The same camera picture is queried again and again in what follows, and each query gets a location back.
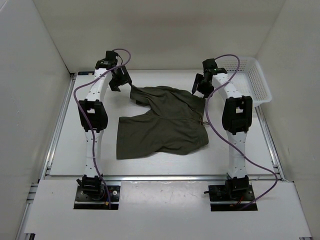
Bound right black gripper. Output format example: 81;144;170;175
192;73;215;99

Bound olive green shorts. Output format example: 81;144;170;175
116;85;209;160

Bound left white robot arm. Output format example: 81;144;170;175
73;48;132;200

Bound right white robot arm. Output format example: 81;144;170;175
191;58;253;200

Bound white plastic basket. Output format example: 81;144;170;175
216;56;272;107

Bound aluminium table frame rail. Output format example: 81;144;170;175
17;72;281;240

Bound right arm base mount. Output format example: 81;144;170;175
203;175;258;212

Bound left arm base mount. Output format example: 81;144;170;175
73;175;121;210

